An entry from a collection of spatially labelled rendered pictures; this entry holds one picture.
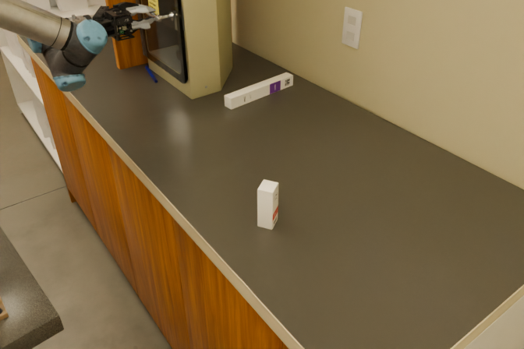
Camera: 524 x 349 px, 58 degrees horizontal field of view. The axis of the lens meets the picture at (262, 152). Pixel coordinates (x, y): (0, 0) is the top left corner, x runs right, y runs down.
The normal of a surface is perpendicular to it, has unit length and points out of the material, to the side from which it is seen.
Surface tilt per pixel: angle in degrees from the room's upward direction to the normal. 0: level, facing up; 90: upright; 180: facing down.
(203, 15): 90
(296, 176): 0
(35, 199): 0
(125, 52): 90
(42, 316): 0
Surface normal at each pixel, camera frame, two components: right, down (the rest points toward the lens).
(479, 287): 0.00, -0.83
